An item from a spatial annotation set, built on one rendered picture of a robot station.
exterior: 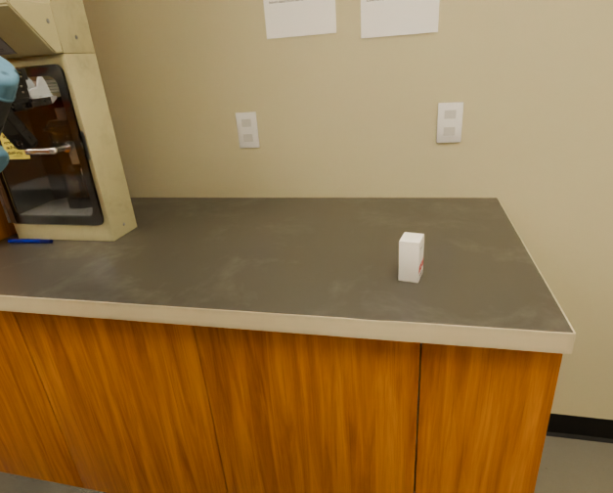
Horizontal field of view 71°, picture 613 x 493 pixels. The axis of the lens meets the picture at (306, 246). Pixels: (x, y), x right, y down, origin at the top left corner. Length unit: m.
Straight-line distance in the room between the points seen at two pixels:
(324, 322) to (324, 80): 0.83
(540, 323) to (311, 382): 0.43
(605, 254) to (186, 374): 1.27
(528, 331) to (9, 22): 1.16
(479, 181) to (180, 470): 1.16
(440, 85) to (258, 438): 1.05
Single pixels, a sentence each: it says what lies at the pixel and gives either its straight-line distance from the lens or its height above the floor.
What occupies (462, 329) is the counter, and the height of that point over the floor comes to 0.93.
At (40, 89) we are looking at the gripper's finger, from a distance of 1.18.
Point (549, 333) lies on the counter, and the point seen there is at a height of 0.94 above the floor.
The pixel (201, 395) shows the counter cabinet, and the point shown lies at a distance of 1.03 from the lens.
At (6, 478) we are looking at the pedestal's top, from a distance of 0.66.
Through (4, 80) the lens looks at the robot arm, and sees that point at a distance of 0.84.
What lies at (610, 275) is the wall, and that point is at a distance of 1.64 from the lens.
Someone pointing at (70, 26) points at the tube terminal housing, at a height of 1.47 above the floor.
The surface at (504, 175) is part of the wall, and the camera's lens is 1.44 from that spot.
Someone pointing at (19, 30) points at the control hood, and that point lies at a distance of 1.19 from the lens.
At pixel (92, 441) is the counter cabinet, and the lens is 1.34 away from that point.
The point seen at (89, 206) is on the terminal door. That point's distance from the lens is 1.27.
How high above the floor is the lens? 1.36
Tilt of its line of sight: 23 degrees down
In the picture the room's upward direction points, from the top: 4 degrees counter-clockwise
